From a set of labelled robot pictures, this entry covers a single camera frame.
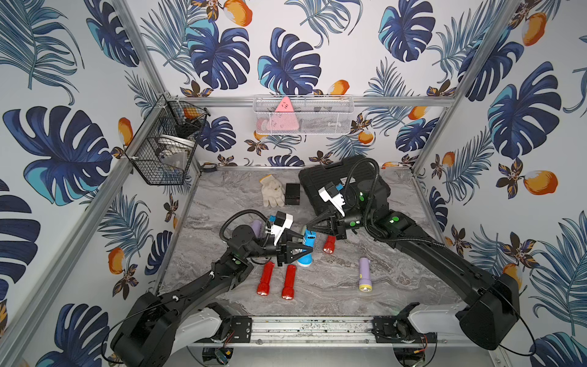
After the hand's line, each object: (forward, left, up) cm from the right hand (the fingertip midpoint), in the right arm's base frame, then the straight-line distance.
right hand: (308, 225), depth 66 cm
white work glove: (+36, +15, -26) cm, 47 cm away
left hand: (-5, -1, -2) cm, 6 cm away
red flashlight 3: (-6, +6, -28) cm, 29 cm away
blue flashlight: (-5, 0, 0) cm, 5 cm away
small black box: (+32, +6, -24) cm, 41 cm away
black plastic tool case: (+41, -18, -21) cm, 50 cm away
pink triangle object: (+44, +9, +7) cm, 46 cm away
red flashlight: (+8, -10, -27) cm, 30 cm away
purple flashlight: (-8, -21, -27) cm, 35 cm away
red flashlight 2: (-10, +15, -26) cm, 32 cm away
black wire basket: (+29, +53, +3) cm, 61 cm away
